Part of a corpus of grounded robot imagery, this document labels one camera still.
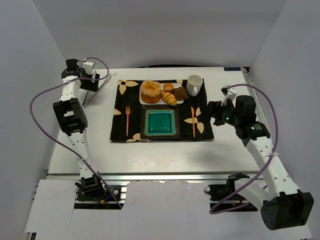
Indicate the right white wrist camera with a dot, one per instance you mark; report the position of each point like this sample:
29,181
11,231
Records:
229,93

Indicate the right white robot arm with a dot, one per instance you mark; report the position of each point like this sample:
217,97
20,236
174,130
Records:
282,204

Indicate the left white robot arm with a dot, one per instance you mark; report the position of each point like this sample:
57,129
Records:
73,121

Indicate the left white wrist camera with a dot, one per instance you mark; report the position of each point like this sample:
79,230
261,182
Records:
88,66

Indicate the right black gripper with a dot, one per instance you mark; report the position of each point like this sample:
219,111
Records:
215,113

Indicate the large sugared ring bread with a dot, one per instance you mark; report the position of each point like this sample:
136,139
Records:
150,91

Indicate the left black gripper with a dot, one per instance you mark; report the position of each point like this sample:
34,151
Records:
92,82

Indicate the teal square plate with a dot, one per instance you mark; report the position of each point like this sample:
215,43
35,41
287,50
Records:
160,122

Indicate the brown chocolate muffin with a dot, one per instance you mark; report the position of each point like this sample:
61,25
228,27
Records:
180,94

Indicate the orange plastic fork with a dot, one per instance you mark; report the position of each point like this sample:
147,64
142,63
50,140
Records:
127,112

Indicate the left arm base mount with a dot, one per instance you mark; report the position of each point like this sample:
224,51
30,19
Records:
92,194

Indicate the small round bun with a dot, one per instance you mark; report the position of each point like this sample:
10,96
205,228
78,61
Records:
168,87

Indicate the orange plastic knife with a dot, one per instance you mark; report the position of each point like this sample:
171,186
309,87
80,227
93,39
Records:
193,121

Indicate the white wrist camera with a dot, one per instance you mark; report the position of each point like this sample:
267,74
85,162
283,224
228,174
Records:
229,93
88,66

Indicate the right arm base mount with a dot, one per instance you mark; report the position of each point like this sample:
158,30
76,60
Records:
236,203

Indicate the white mug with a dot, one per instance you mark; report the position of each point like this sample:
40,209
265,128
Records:
194,84

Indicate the croissant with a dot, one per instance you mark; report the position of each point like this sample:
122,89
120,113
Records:
169,98

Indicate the black floral placemat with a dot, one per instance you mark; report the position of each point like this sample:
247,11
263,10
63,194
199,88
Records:
135,121

